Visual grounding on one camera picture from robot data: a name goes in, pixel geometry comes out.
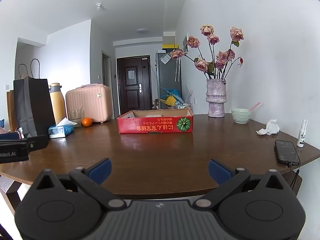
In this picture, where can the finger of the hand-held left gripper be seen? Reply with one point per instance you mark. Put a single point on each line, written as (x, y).
(37, 142)

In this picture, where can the crumpled white tissue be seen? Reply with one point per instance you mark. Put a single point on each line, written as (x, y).
(271, 128)

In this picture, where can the brown paper bag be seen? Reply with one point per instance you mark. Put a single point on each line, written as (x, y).
(11, 112)

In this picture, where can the red cardboard box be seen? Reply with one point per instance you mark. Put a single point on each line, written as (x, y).
(150, 127)

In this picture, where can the grey refrigerator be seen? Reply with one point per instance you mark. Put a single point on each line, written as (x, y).
(167, 80)

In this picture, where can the round ceiling lamp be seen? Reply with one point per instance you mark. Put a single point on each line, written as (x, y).
(142, 30)

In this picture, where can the lilac ceramic vase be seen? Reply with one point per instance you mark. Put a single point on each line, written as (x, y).
(216, 97)

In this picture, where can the white feather decoration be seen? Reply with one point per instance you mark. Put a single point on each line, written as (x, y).
(188, 93)

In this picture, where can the blue and yellow toys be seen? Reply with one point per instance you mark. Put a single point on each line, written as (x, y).
(170, 100)

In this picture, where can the yellow thermos bottle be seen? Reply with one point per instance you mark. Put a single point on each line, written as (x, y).
(58, 105)

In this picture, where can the black paper bag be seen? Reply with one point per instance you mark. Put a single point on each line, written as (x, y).
(32, 105)

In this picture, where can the grey side door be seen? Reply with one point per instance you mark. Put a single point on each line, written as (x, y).
(106, 70)

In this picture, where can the rack of small bottles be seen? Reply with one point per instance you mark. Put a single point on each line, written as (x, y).
(183, 105)

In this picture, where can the white ceiling sprinkler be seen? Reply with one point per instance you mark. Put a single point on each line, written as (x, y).
(99, 6)

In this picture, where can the dark brown entrance door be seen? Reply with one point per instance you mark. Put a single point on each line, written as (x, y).
(132, 92)

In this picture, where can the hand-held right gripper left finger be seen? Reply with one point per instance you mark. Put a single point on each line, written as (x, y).
(101, 170)

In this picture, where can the pink hard suitcase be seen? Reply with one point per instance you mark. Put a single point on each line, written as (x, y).
(87, 105)

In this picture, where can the orange mandarin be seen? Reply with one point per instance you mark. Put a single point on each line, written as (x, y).
(87, 122)

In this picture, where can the dried pink roses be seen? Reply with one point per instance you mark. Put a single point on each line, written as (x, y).
(236, 33)

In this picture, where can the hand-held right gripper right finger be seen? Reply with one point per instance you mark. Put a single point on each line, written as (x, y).
(218, 171)

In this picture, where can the pink spoon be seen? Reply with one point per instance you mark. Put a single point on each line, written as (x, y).
(255, 105)

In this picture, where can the yellow box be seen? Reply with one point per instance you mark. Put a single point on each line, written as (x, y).
(170, 46)

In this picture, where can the blue tissue pack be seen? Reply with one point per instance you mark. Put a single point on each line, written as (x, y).
(58, 131)

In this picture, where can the clear drinking glass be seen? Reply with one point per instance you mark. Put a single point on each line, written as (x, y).
(75, 120)

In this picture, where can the black smartphone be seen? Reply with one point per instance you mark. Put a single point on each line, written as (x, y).
(287, 152)

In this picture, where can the white spray bottle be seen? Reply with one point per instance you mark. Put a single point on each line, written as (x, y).
(302, 137)

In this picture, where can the paper note on refrigerator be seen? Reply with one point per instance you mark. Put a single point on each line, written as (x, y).
(165, 58)

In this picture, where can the clear folded umbrella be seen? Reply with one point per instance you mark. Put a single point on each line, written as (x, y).
(178, 72)

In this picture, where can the silver foil packet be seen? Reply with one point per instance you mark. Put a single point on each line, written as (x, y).
(20, 132)

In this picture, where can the pale green bowl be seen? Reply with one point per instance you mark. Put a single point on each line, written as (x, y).
(241, 117)

